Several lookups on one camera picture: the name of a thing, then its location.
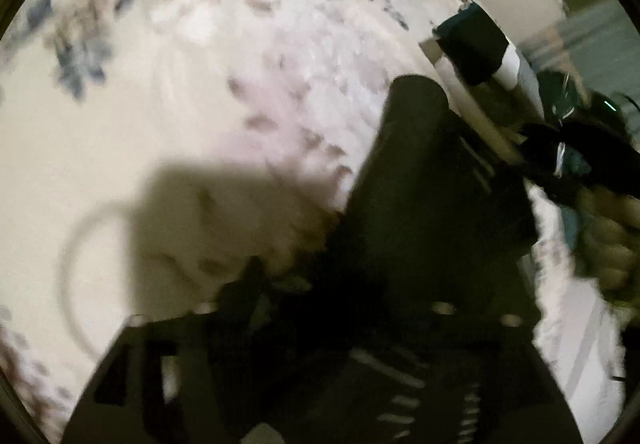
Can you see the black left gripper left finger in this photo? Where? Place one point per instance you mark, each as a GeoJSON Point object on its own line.
{"type": "Point", "coordinates": [185, 380]}

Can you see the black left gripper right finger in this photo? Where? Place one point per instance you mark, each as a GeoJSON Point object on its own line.
{"type": "Point", "coordinates": [445, 376]}

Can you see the dark striped knit sweater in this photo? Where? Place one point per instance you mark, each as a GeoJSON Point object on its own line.
{"type": "Point", "coordinates": [432, 220]}

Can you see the floral bed cover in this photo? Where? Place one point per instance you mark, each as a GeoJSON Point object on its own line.
{"type": "Point", "coordinates": [151, 150]}

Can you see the folded black white striped garment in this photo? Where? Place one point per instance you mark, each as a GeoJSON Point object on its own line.
{"type": "Point", "coordinates": [487, 76]}

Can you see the right grey-green curtain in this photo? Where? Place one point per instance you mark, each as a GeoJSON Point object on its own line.
{"type": "Point", "coordinates": [597, 40]}

